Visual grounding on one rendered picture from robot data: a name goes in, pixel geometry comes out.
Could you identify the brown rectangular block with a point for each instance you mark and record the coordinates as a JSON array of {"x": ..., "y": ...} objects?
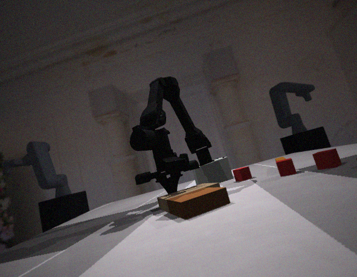
[{"x": 198, "y": 202}]

